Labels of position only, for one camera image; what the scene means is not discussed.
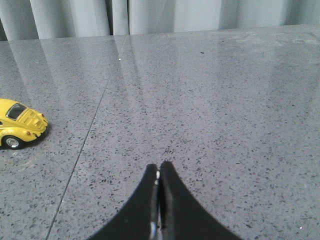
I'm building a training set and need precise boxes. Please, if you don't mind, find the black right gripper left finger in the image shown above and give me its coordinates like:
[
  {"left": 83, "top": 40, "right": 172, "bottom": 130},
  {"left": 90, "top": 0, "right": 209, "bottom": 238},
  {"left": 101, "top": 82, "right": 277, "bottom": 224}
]
[{"left": 90, "top": 164, "right": 160, "bottom": 240}]

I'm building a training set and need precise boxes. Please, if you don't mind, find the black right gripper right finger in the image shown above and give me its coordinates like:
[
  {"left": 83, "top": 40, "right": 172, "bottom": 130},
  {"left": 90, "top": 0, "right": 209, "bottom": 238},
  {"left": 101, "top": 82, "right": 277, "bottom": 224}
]
[{"left": 160, "top": 161, "right": 240, "bottom": 240}]

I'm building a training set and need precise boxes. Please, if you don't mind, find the yellow toy beetle car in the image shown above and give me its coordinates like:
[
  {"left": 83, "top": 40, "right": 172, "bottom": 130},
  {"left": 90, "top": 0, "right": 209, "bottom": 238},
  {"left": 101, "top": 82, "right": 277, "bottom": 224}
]
[{"left": 0, "top": 98, "right": 49, "bottom": 150}]

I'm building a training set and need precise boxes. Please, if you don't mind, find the grey pleated curtain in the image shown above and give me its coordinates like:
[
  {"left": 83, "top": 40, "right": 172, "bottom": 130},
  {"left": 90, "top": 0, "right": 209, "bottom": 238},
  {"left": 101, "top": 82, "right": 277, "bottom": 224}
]
[{"left": 0, "top": 0, "right": 320, "bottom": 41}]

